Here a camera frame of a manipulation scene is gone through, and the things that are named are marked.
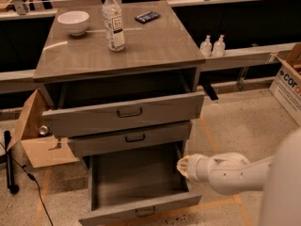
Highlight black cable on floor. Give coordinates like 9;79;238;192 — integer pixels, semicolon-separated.
0;141;55;226

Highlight white ceramic bowl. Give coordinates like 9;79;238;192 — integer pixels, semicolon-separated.
57;10;89;36

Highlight white printed cardboard box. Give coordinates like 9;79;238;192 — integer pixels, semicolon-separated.
269;43;301;126

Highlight grey bottom drawer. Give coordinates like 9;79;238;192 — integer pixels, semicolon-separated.
79;142;201;226

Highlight hand sanitizer bottle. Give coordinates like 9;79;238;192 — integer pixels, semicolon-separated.
213;35;226;57
200;35;212;57

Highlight small metal can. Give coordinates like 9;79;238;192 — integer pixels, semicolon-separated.
39;125;50;137

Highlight clear plastic water bottle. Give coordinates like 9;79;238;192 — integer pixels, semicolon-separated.
102;0;125;52

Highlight left hand sanitizer bottle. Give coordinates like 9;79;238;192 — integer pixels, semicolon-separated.
200;35;212;57

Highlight black pole on floor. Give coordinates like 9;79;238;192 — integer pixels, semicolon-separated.
4;131;19;195

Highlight grey wooden drawer cabinet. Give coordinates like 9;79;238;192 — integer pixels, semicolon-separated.
32;0;206;162

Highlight right hand sanitizer bottle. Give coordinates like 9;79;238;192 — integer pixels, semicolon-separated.
213;35;226;57

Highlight grey middle drawer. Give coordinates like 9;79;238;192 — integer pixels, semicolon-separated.
68;121;191;157

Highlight brown open cardboard box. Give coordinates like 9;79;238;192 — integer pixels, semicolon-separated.
8;89;79;168

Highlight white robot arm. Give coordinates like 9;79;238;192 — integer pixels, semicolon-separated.
177;129;301;226

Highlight grey drawer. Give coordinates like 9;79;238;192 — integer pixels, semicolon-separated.
68;121;191;157
42;92;204;137
79;142;201;226

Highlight grey top drawer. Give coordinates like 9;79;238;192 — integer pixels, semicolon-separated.
42;92;204;137

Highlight grey metal railing shelf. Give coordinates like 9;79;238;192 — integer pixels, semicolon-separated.
0;42;295;94

